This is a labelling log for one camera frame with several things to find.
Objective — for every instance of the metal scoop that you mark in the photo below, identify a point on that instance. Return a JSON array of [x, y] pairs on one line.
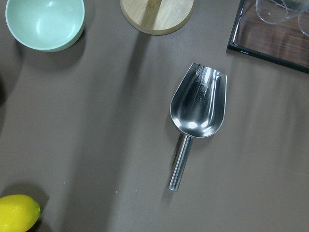
[[197, 110]]

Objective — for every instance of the wooden stand with round base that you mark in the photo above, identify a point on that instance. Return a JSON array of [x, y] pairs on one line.
[[157, 17]]

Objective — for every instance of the mint green bowl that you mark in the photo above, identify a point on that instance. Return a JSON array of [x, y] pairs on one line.
[[45, 25]]

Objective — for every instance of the clear glass left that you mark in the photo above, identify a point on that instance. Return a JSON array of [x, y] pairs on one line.
[[277, 11]]

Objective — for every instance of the clear glass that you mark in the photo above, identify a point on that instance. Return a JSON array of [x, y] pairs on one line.
[[277, 11], [303, 22]]

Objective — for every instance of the yellow lemon upper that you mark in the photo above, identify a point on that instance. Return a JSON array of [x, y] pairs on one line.
[[18, 213]]

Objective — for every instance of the clear glass right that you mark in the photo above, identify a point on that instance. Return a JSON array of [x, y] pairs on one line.
[[303, 22]]

